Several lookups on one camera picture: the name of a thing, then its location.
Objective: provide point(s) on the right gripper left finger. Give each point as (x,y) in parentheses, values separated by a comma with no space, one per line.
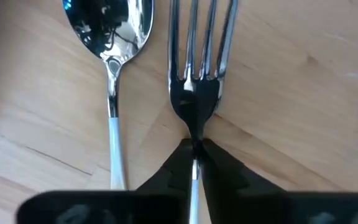
(174,177)

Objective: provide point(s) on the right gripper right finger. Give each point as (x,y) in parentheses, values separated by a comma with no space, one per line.
(225,177)

